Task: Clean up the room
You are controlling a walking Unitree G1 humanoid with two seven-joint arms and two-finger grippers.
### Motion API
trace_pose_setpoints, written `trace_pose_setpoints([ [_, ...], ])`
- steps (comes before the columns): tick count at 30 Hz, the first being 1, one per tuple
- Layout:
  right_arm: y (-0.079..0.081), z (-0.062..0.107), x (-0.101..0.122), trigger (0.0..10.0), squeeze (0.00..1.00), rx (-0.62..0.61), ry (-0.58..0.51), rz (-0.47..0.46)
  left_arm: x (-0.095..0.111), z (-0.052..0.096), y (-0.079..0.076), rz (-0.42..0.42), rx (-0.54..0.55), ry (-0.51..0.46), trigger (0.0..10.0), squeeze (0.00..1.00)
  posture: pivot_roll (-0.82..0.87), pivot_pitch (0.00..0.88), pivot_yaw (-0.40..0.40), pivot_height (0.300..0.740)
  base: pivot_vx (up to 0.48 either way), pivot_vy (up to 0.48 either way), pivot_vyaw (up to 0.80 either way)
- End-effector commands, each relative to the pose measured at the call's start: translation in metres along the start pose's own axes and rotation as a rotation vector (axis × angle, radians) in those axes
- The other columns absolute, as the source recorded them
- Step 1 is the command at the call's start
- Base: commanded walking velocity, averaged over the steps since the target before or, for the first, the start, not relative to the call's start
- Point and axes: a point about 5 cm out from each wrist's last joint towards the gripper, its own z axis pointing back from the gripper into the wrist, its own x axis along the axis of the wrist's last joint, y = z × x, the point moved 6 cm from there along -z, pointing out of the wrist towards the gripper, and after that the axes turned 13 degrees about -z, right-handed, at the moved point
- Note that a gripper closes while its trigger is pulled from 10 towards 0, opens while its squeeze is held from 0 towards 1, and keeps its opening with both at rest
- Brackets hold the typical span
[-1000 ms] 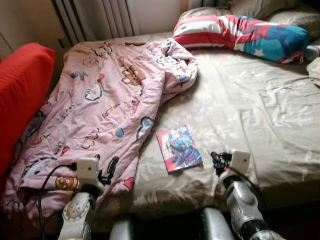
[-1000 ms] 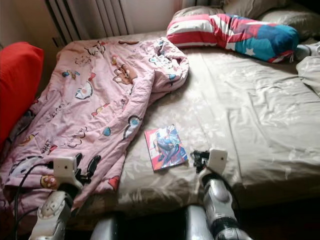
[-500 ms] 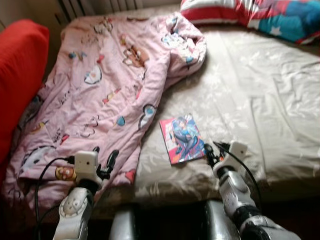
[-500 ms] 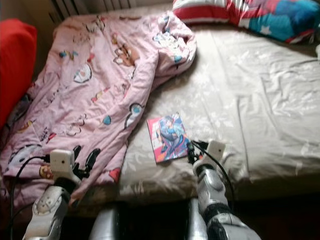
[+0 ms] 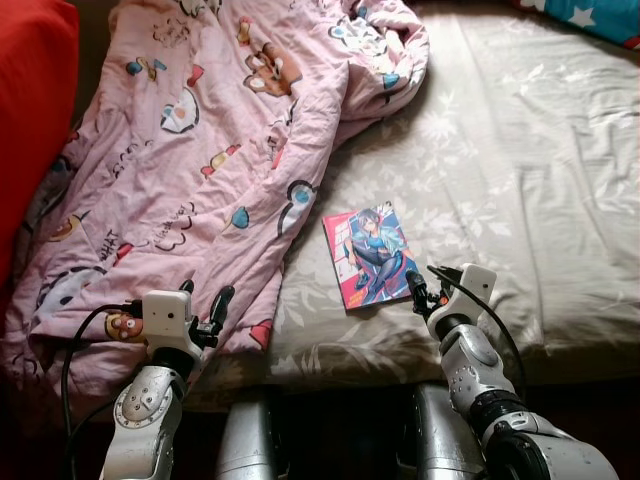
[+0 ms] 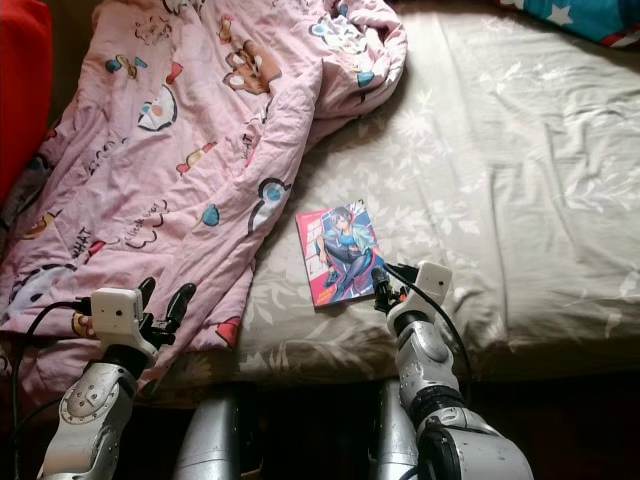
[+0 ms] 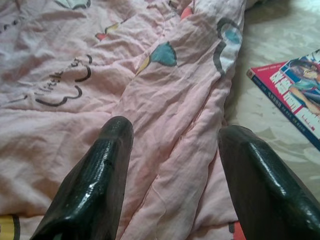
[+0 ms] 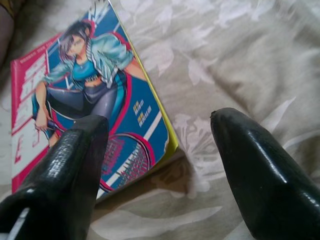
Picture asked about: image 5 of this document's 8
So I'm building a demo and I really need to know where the anime cover comic book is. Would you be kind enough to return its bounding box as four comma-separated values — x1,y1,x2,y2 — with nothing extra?
322,203,421,313

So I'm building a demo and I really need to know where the pink cartoon print quilt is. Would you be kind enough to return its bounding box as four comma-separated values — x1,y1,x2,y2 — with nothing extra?
0,0,431,401

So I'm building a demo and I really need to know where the silver robot right leg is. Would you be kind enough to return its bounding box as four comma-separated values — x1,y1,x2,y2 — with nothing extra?
405,385,486,480

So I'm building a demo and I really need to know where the bed with beige floral sheet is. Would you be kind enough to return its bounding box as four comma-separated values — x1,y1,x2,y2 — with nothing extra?
0,0,640,401

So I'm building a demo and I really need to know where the red fabric sofa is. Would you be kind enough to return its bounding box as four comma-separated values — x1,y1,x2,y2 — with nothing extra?
0,0,81,286

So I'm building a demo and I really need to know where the red white blue bolster pillow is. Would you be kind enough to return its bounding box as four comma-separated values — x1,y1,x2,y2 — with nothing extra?
515,0,640,49

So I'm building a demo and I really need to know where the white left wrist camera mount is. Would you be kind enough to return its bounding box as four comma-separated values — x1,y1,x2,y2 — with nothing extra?
140,290,196,351

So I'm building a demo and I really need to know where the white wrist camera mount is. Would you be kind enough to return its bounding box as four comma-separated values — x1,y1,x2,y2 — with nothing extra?
140,290,196,351
455,263,498,321

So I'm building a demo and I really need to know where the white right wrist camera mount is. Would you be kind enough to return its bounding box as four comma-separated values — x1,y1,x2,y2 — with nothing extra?
455,263,498,321

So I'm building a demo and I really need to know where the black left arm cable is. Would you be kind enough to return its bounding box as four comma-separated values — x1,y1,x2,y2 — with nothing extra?
60,300,146,480

